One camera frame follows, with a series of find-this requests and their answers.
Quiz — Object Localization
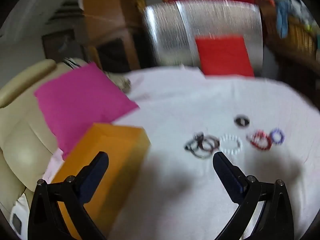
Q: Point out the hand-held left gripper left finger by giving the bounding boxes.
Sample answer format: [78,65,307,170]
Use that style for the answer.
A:
[27,151,109,240]

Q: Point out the black oval hair clip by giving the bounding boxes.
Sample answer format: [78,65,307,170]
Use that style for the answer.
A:
[234,115,250,128]

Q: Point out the wicker shelf with clothes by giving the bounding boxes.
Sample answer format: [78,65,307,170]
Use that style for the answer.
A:
[259,0,320,64]

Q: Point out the dark brown hair tie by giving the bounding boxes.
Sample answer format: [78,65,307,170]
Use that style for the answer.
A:
[201,135,221,153]

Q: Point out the beige leather sofa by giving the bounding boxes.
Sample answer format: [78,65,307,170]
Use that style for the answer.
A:
[0,59,88,215]

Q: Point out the red bead bracelet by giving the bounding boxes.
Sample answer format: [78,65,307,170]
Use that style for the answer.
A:
[246,130,273,152]

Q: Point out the small red cushion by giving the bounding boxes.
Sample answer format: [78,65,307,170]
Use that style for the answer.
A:
[195,35,255,77]

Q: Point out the silver foil sheet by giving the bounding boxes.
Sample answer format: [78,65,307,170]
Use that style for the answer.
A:
[144,0,264,68]

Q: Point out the pink cushion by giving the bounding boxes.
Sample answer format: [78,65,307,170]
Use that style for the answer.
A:
[34,62,140,160]

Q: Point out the orange cardboard box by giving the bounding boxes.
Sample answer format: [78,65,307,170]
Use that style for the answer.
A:
[51,123,151,240]

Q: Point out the thin brown bangle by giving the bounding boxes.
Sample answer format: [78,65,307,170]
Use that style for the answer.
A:
[191,140,218,159]

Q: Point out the white bead bracelet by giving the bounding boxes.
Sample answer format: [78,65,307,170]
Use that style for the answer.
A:
[219,134,243,155]

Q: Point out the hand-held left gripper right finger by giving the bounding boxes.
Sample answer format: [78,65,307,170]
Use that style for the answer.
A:
[212,151,294,240]

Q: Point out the black phone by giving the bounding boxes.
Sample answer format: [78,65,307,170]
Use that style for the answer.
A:
[11,212,23,233]

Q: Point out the patterned cushion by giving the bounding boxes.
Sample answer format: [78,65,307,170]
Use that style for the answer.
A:
[106,71,132,93]

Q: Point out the wooden cabinet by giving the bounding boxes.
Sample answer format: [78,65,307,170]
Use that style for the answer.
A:
[82,0,142,71]

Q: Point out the purple bead bracelet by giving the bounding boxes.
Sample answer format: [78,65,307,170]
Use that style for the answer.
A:
[270,129,285,145]

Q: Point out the white towel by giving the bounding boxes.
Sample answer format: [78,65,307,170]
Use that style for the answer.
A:
[9,192,34,240]

